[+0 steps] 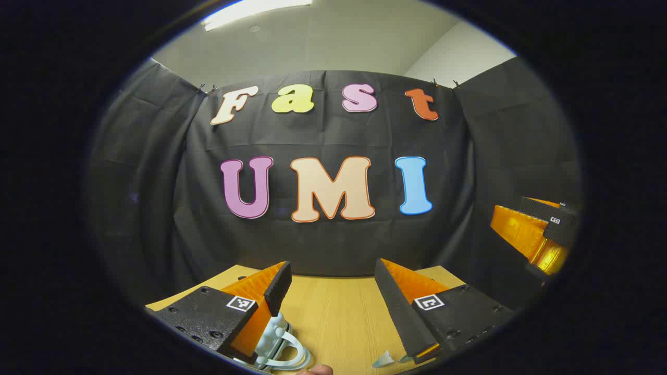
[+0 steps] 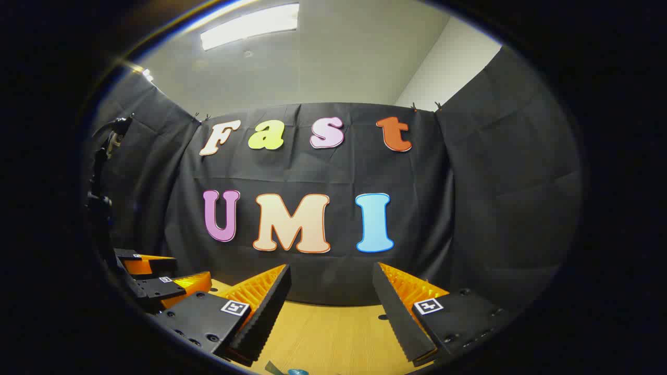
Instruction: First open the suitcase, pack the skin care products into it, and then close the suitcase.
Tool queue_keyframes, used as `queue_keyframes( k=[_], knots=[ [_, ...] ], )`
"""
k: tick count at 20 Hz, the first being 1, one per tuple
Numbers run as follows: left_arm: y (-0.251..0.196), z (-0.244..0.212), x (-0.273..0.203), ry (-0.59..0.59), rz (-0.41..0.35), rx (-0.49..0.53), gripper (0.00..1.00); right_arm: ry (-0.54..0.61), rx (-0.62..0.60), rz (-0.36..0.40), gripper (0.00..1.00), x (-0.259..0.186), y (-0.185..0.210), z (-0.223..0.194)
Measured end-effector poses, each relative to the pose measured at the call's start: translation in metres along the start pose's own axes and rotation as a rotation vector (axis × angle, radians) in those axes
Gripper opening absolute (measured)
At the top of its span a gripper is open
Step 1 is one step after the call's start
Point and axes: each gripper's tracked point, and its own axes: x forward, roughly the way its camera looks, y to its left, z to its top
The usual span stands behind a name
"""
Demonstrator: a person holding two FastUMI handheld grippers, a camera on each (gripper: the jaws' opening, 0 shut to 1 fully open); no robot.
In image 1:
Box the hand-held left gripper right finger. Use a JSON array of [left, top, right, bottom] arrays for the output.
[[374, 258, 516, 365]]

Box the black backdrop cloth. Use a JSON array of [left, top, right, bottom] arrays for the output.
[[86, 57, 583, 308]]

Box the ceiling light panel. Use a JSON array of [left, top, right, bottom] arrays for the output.
[[202, 0, 313, 32]]

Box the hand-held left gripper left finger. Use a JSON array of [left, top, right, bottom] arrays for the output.
[[149, 260, 292, 365]]

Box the light blue suitcase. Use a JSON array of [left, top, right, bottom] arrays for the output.
[[234, 311, 313, 373]]

